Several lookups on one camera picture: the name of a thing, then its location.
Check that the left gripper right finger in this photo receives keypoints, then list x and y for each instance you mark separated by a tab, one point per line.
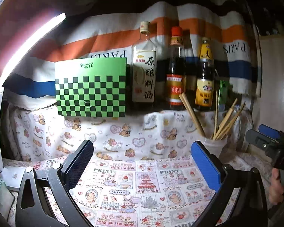
250	207

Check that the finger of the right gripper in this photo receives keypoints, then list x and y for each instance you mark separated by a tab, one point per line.
258	139
269	132

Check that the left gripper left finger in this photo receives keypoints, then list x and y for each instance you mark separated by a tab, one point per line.
33	207

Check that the person's right hand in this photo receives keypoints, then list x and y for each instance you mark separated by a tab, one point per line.
276	190

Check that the translucent plastic container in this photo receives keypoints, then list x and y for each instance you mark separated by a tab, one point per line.
214	146

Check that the oyster sauce bottle yellow label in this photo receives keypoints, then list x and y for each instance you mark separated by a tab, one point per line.
205	77

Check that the bear print white cloth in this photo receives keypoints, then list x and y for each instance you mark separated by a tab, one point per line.
43	134

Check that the vinegar bottle red cap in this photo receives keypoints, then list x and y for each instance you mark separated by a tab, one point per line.
175	76

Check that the green checkered box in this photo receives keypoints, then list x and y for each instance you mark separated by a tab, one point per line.
91	87

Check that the cooking wine bottle white label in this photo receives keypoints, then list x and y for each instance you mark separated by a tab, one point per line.
143	68

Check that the striped orange blue towel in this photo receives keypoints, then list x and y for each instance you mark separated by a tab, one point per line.
110	29

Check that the white desk lamp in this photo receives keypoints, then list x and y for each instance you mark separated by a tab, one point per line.
19	46

